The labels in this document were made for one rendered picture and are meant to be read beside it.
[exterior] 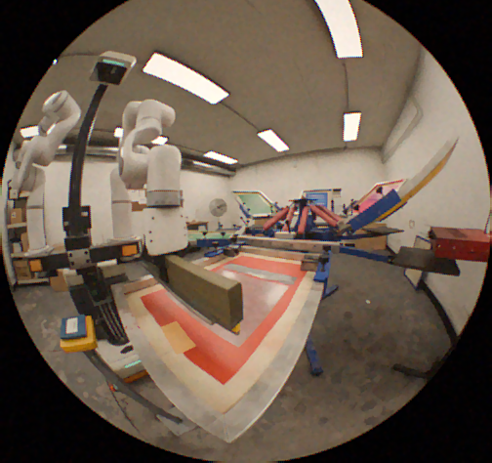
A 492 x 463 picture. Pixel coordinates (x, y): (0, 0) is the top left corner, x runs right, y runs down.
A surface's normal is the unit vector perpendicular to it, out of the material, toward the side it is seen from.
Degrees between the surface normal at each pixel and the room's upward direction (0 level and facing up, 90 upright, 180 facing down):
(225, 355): 0
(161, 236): 93
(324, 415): 0
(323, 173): 90
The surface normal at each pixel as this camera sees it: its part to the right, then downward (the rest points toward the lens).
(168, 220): 0.80, 0.02
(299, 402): -0.04, -1.00
